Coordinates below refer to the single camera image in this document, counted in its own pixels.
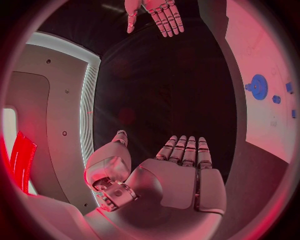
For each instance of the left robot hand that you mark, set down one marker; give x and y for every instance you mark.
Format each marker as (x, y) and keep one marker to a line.
(178, 187)

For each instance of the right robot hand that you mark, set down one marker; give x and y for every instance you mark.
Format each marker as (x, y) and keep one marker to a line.
(164, 16)

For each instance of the white task board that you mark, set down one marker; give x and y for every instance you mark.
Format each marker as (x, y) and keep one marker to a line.
(264, 84)

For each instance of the small blue plug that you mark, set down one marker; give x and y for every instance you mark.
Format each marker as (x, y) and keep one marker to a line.
(248, 87)

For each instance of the blue gear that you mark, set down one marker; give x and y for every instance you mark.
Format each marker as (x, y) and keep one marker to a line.
(259, 87)

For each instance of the blue peg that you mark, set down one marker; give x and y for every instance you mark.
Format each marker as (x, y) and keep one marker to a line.
(276, 99)

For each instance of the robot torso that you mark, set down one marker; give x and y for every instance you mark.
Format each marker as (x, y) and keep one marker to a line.
(63, 105)

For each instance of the small blue block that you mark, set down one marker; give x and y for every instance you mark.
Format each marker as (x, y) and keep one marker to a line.
(294, 113)

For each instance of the glowing light bar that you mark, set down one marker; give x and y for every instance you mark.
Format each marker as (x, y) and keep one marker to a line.
(21, 161)

